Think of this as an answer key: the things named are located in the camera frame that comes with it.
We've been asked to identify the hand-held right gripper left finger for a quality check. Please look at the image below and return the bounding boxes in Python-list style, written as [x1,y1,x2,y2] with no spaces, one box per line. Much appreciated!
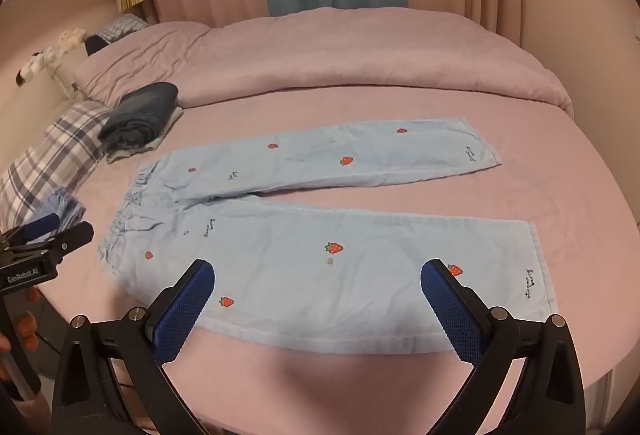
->
[50,259,216,435]

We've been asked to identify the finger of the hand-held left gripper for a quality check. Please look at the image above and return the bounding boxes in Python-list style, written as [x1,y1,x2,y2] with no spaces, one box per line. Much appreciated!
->
[10,214,61,244]
[34,221,95,264]

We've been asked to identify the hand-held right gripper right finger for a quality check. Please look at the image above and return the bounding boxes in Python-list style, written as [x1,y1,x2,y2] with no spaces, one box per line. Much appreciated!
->
[420,259,586,435]

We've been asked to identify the light blue strawberry pants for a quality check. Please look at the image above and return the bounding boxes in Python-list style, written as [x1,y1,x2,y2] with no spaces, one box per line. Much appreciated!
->
[96,116,558,356]

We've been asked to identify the person's left hand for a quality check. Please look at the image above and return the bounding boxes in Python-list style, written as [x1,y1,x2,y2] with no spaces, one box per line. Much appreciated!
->
[0,287,40,381]

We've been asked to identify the light blue cloth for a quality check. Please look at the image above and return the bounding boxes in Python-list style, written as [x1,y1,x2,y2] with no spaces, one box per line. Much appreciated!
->
[30,188,87,246]

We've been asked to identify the plaid pillow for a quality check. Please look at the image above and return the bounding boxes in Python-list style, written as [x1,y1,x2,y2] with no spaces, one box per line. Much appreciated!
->
[0,100,113,228]

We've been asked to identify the folded light green garment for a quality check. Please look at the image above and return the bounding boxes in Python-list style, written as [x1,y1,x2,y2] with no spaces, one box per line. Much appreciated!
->
[106,108,185,164]

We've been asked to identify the folded dark jeans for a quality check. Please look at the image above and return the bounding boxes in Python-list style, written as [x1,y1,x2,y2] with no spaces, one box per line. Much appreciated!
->
[97,82,179,148]

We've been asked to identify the pink bed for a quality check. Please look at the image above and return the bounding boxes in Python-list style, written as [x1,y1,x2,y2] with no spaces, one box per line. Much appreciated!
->
[30,90,640,435]

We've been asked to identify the white plush toy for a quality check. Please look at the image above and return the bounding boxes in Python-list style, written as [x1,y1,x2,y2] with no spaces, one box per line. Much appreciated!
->
[15,28,87,86]

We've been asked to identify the beige headboard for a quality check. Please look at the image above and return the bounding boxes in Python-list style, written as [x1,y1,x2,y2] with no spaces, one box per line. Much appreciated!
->
[0,0,161,176]

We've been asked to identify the blue checked pillow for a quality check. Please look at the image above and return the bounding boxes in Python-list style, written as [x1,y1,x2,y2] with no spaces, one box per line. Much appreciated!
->
[95,14,148,43]

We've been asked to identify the pink duvet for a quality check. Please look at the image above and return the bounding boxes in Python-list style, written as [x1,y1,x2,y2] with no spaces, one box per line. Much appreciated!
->
[75,6,575,121]

